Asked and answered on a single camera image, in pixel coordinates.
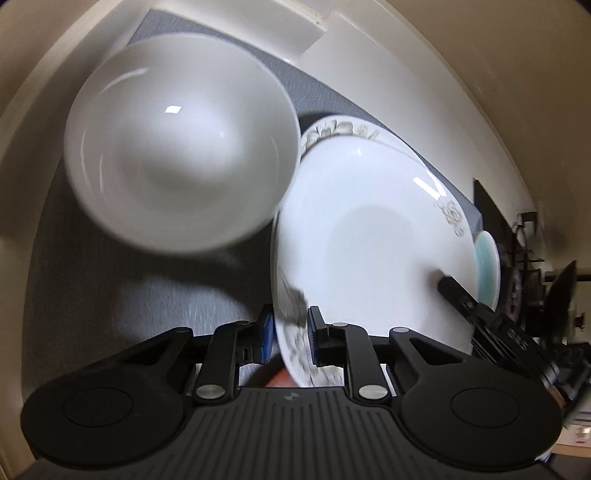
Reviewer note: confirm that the white cardboard box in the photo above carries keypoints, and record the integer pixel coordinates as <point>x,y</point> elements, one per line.
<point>577,436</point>

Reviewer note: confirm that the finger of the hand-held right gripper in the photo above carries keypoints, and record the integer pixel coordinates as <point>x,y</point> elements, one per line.
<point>457,295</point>

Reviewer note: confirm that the grey mat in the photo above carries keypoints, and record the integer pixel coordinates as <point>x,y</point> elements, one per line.
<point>92,277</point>

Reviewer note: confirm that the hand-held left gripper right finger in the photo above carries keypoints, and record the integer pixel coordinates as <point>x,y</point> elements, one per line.
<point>314,341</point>

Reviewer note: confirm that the teal plate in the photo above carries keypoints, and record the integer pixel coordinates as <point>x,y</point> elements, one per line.
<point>488,270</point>

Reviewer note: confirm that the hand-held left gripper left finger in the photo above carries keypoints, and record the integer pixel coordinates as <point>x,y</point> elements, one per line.
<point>265,339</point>

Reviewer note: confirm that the white floral plate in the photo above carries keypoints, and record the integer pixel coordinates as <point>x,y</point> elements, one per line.
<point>369,258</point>

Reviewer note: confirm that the plain white bowl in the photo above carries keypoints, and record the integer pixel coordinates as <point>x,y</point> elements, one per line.
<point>175,147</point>

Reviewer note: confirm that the black gas stove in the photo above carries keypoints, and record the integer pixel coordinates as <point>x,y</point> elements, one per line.
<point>521,258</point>

